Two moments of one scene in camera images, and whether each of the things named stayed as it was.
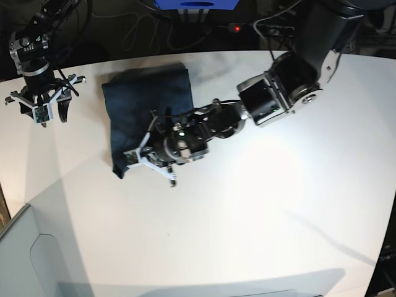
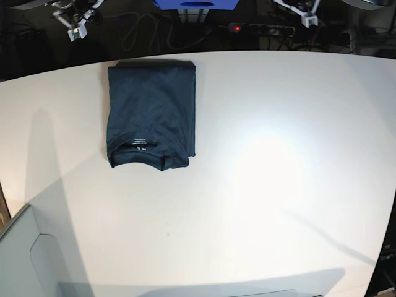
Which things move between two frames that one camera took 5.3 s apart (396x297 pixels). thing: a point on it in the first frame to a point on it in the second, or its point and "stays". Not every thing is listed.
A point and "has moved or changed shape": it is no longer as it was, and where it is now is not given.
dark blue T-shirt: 130,97 has moved or changed shape
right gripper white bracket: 63,103 to 78,26
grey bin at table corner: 31,263 stays
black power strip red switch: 264,28 stays
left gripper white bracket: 151,164 to 308,17
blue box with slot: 196,4 stays
